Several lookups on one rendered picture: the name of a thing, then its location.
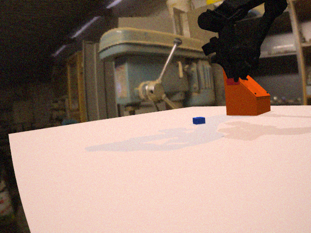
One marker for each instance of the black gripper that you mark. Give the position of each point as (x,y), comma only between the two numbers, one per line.
(232,59)

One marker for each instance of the blue block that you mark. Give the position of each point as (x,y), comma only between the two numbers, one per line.
(198,120)

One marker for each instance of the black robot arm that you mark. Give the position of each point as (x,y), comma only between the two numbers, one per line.
(223,18)

